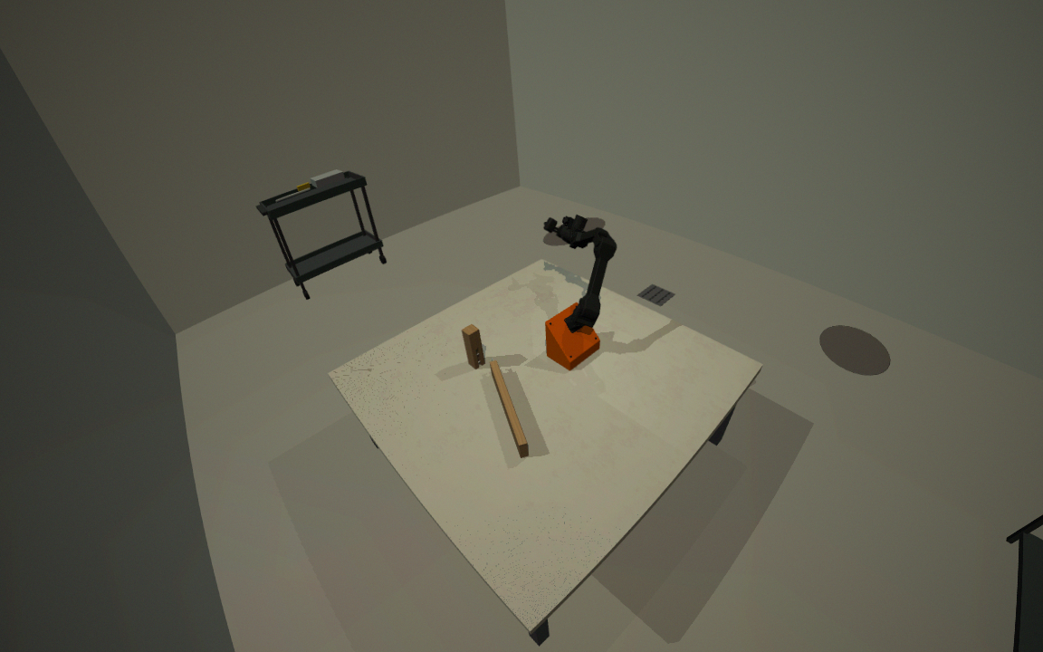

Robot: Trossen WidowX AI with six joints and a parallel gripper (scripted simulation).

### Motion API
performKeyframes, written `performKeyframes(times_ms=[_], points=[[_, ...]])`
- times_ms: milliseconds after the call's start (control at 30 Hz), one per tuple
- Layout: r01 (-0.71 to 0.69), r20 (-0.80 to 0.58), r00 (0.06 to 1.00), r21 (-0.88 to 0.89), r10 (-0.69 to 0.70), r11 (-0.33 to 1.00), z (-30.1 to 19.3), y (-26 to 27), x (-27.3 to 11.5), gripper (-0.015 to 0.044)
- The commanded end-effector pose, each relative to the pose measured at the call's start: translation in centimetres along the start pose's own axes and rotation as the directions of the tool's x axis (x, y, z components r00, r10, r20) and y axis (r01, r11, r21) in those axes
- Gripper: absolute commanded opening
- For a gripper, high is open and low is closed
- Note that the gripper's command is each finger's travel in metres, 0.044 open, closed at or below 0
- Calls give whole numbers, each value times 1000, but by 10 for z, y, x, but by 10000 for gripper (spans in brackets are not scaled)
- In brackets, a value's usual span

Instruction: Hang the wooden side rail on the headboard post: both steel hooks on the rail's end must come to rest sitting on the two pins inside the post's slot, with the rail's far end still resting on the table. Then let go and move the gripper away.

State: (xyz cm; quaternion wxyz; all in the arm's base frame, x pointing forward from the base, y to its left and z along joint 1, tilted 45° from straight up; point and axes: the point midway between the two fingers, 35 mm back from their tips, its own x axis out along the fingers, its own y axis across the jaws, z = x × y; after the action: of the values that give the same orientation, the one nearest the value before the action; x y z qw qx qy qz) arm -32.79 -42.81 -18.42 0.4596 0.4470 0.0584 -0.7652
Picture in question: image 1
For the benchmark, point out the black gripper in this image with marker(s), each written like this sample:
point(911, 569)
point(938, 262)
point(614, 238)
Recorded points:
point(550, 226)

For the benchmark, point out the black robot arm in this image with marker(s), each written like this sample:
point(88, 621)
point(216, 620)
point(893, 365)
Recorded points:
point(587, 312)

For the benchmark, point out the dark brown wooden post with slot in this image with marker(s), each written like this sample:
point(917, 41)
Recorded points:
point(473, 346)

